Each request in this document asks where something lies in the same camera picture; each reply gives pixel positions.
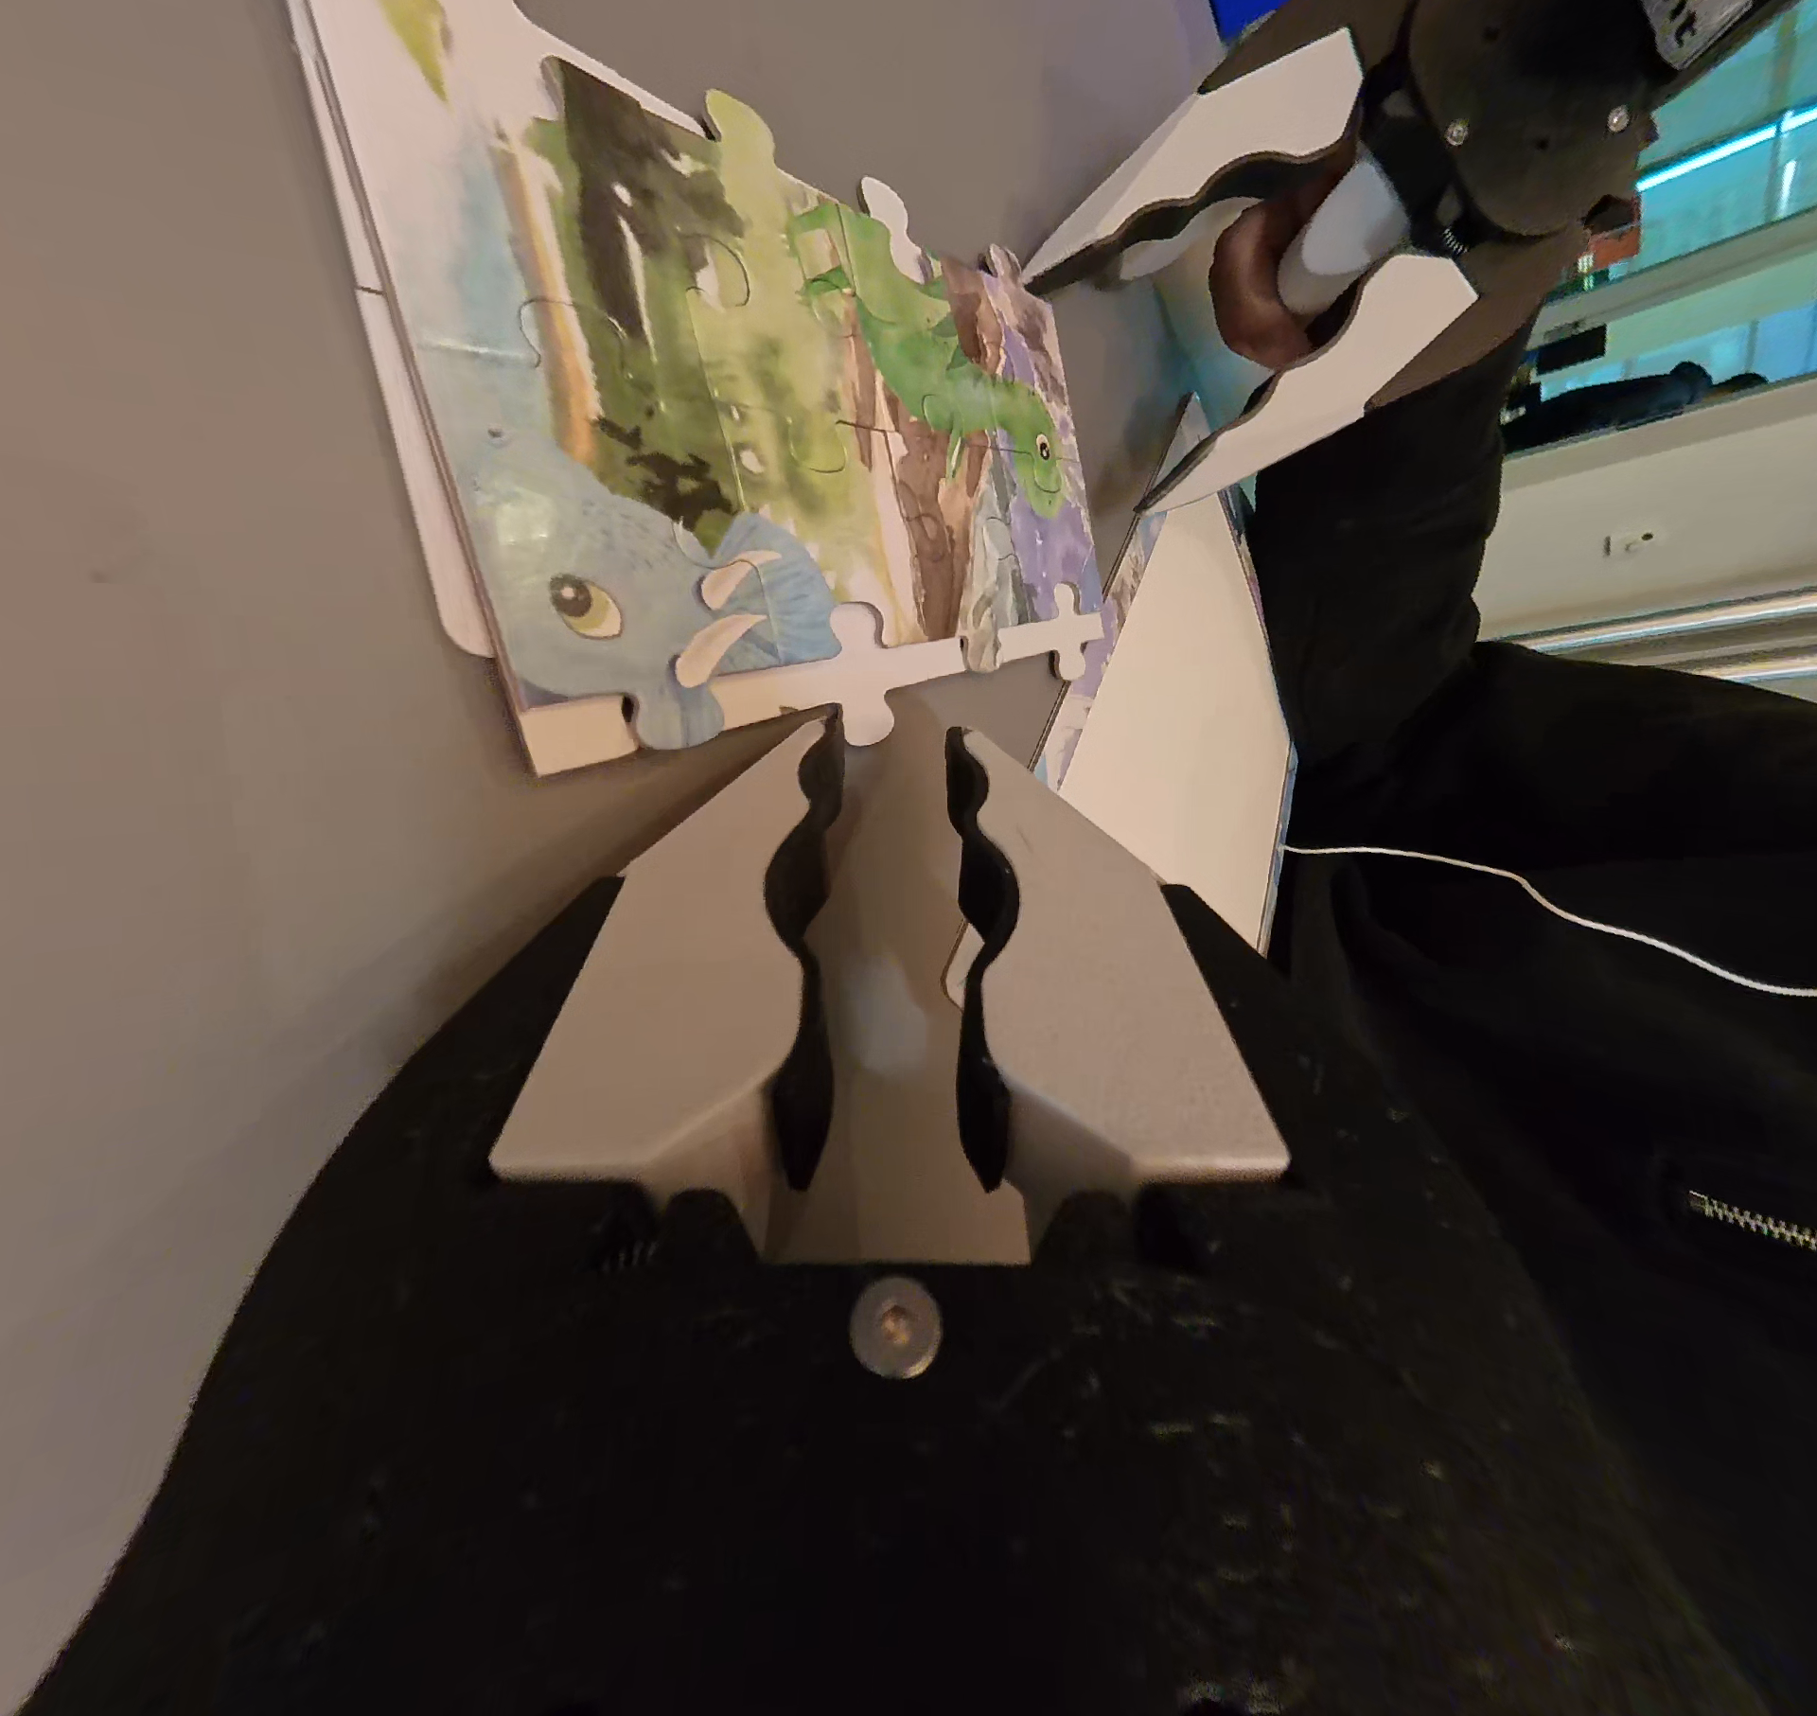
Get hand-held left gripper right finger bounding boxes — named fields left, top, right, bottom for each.
left=942, top=725, right=1292, bottom=1195

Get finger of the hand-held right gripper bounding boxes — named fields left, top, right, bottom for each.
left=1132, top=250, right=1484, bottom=515
left=1019, top=25, right=1373, bottom=298

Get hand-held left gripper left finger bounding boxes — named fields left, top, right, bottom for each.
left=487, top=705, right=845, bottom=1195

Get person's right forearm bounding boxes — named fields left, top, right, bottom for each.
left=1249, top=282, right=1541, bottom=766

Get person's right hand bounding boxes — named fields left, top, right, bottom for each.
left=1209, top=165, right=1336, bottom=369

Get white low cabinet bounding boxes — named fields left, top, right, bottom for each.
left=1476, top=373, right=1817, bottom=681

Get person in black jacket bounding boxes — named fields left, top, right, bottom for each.
left=1263, top=636, right=1817, bottom=1716

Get thin white cord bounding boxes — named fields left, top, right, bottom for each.
left=1274, top=842, right=1817, bottom=1000

